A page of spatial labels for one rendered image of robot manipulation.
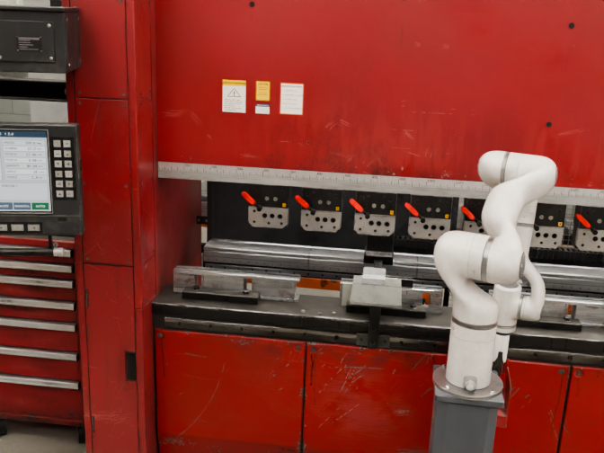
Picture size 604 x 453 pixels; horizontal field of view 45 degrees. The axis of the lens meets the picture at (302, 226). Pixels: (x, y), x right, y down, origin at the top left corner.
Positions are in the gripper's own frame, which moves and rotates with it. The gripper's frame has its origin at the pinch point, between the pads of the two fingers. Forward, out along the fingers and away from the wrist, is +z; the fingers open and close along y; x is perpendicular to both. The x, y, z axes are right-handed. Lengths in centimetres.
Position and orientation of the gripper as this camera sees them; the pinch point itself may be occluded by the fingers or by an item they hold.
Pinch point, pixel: (496, 368)
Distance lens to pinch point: 253.5
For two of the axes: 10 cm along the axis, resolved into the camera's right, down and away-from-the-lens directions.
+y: -2.0, 3.6, -9.1
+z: -0.2, 9.3, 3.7
